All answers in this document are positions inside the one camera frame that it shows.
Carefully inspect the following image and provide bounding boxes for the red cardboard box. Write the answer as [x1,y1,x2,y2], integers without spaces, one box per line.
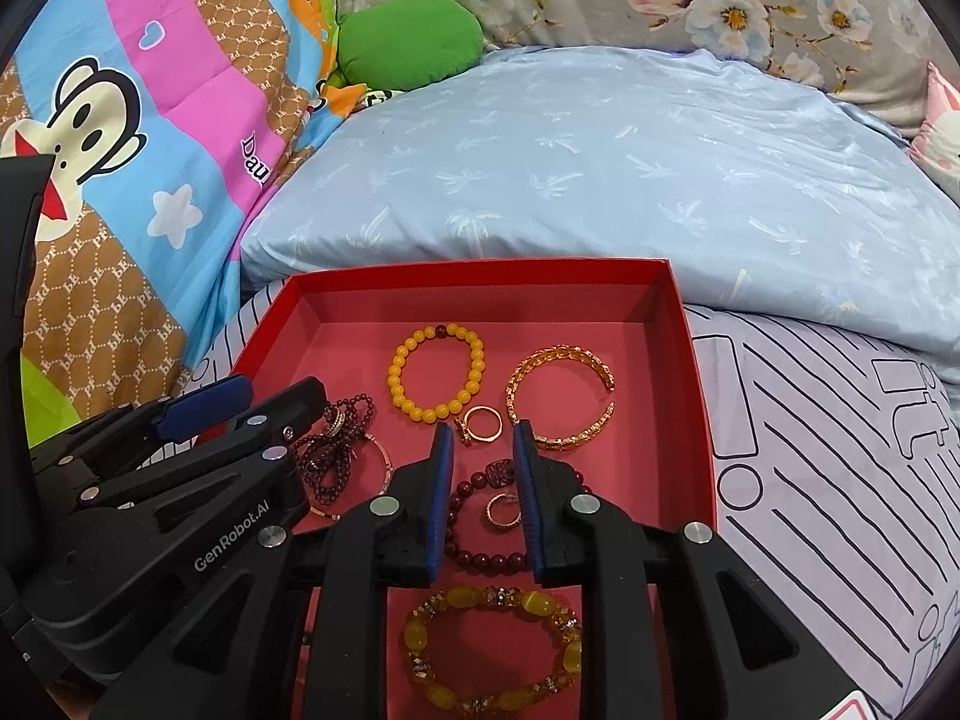
[225,256,725,720]

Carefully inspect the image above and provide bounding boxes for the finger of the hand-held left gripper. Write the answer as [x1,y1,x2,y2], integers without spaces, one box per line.
[30,377,254,481]
[67,379,331,593]

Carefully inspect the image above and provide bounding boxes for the garnet small bead strand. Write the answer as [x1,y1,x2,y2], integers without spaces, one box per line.
[292,392,376,511]

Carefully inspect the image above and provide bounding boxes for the colourful cartoon blanket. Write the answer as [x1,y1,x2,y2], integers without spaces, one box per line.
[0,0,353,436]

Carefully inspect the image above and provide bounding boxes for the gold ring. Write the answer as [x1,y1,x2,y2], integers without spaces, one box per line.
[484,491,524,532]
[459,405,503,447]

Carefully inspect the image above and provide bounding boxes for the thin gold bangle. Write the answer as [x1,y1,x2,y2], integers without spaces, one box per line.
[307,431,395,522]

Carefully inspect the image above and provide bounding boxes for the yellow bead bracelet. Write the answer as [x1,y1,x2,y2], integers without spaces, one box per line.
[401,583,584,717]

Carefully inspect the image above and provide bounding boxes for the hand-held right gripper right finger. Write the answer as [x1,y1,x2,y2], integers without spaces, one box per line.
[512,420,863,720]

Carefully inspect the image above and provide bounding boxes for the green plush pillow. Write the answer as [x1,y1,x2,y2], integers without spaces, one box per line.
[330,0,485,91]

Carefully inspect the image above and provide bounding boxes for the light blue pillow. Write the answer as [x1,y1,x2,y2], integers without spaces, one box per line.
[240,45,960,383]

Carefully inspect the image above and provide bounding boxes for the orange bead bracelet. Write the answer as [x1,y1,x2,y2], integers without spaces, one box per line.
[386,322,486,425]

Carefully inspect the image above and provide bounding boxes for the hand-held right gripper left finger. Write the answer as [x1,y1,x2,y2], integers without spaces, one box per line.
[94,424,457,720]

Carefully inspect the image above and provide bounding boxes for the gold chain cuff bangle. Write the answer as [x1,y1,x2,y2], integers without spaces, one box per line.
[506,343,617,452]

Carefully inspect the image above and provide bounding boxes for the dark red bead bracelet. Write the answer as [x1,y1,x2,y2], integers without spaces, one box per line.
[442,461,601,575]

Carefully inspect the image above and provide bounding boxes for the pink cat face pillow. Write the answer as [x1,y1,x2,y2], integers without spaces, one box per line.
[907,60,960,192]

